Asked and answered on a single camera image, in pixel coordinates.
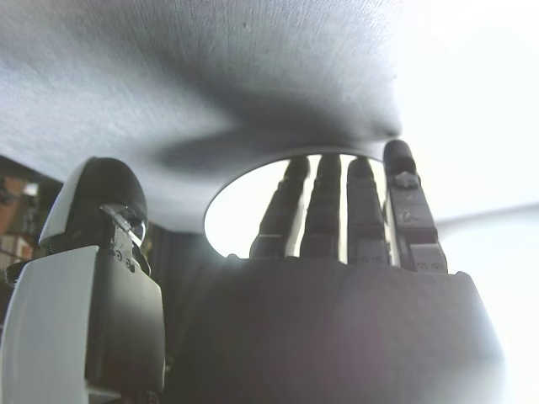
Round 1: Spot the white round plate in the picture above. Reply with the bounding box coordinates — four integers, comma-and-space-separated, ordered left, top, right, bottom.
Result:
203, 146, 392, 267

